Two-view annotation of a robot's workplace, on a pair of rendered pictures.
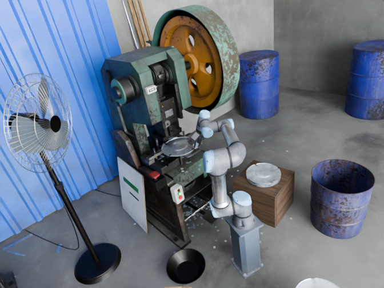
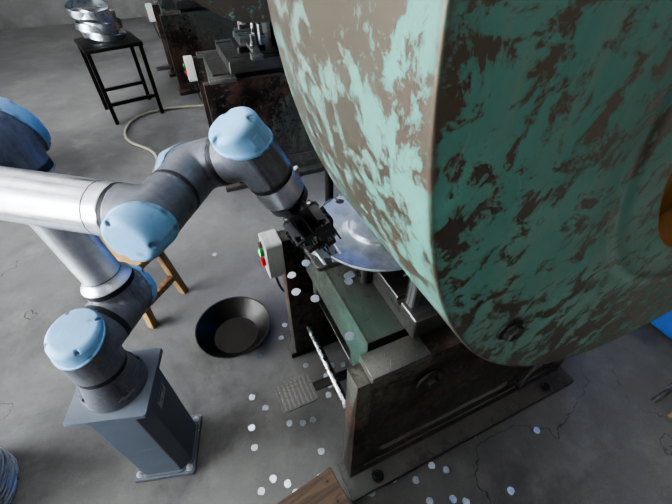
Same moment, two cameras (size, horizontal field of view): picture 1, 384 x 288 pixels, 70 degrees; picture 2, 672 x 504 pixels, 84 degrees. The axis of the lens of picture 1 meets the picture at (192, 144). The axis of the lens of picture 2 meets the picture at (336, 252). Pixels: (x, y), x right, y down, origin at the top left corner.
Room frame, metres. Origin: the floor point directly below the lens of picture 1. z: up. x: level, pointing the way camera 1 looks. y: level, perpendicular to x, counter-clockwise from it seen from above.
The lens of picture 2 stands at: (1.94, -0.56, 1.33)
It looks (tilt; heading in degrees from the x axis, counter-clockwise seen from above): 44 degrees down; 103
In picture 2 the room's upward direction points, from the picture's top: straight up
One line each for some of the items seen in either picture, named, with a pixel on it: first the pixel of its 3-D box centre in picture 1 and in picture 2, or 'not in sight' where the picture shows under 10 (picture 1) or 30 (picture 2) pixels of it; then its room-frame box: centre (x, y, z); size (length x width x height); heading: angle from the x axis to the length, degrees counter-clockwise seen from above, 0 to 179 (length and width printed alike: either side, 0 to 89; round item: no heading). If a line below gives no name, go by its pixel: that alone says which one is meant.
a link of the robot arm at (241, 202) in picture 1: (240, 203); (86, 344); (1.31, -0.24, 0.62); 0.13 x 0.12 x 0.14; 91
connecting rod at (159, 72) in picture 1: (156, 85); not in sight; (1.98, 0.18, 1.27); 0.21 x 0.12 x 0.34; 37
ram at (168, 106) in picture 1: (166, 115); not in sight; (1.95, 0.15, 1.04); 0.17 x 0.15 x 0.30; 37
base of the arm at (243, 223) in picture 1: (243, 216); (107, 373); (1.31, -0.25, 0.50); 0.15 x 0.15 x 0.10
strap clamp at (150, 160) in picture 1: (154, 154); not in sight; (1.88, 0.31, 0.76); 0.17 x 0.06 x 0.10; 127
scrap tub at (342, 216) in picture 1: (338, 199); not in sight; (1.55, -1.06, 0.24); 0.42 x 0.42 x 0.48
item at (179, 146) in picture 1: (179, 146); (375, 225); (1.89, 0.10, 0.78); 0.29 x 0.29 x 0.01
